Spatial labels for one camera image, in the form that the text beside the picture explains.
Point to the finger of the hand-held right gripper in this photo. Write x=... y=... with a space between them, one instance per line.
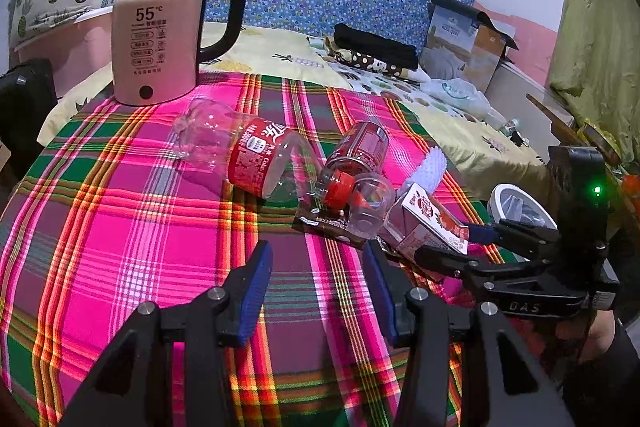
x=450 y=262
x=485 y=236

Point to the brown polka dot cloth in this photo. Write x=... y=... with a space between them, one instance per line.
x=370 y=63

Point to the clear plastic cup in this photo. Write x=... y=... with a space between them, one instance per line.
x=372 y=207

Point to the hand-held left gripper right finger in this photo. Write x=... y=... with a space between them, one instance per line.
x=380 y=287

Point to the brown snack wrapper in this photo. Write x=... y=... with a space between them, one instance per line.
x=315 y=222

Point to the person's right forearm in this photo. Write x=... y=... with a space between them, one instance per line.
x=615 y=382

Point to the black suitcase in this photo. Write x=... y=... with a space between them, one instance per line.
x=25 y=107

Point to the pink storage box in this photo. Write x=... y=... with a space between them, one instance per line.
x=85 y=52

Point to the white fruit print cloth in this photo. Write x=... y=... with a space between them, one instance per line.
x=380 y=84

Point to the small green bottle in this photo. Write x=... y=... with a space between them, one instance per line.
x=511 y=127

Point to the bed with yellow sheet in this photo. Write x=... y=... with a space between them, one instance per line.
x=260 y=47

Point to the black folded clothes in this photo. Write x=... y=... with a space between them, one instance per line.
x=375 y=42

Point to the white foam net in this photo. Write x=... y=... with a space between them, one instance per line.
x=432 y=167

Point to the clear red label plastic bottle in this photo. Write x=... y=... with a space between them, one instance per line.
x=255 y=157

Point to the cardboard quilt box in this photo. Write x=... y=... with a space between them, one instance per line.
x=445 y=42

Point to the orange plastic bag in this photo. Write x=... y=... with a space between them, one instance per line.
x=631 y=192

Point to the person's right hand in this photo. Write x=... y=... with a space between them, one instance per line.
x=590 y=334

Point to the green curtain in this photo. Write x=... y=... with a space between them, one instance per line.
x=600 y=32

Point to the wooden folding table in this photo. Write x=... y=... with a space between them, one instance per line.
x=560 y=117

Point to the yellow green foil bag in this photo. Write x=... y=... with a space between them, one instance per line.
x=600 y=142

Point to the white bin with liner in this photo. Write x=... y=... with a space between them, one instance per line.
x=515 y=204

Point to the black charger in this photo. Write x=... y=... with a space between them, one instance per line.
x=521 y=139

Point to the red drink can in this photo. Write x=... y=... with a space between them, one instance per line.
x=360 y=144

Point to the pink steel electric kettle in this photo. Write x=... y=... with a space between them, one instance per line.
x=150 y=57

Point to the pink white juice carton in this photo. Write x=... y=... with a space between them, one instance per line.
x=425 y=217

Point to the pink green plaid tablecloth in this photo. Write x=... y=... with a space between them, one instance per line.
x=125 y=217

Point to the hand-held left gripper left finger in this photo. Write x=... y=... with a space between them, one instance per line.
x=255 y=292

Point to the white plastic bag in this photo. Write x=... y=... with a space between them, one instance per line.
x=455 y=92

